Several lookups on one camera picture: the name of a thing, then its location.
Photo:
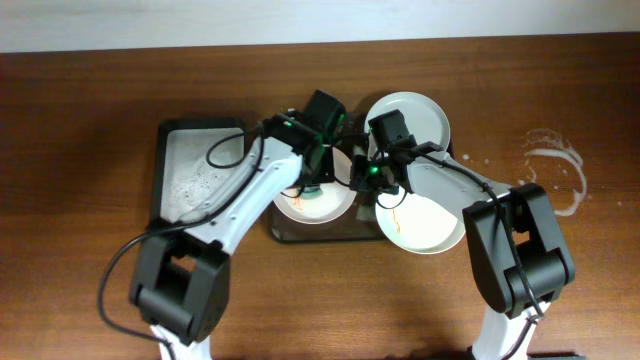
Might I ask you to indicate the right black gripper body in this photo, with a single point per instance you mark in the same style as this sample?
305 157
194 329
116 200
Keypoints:
362 178

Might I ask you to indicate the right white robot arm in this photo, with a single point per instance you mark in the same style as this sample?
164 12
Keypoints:
519 258

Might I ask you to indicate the green sponge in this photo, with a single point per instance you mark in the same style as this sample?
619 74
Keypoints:
310 192

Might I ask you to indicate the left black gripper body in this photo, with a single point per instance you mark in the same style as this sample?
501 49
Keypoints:
314 176

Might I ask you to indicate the rear white plate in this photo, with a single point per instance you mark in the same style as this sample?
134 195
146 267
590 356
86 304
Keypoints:
423 117

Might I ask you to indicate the pink-white plate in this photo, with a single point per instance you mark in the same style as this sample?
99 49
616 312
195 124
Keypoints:
333 203

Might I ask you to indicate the front white dirty plate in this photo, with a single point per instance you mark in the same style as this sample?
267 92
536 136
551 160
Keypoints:
417 224

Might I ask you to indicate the centre black dish tray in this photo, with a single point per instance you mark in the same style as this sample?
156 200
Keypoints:
357 224

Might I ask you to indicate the left black soapy tray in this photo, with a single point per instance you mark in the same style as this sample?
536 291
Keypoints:
182 177

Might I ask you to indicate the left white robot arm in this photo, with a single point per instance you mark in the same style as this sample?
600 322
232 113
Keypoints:
181 282

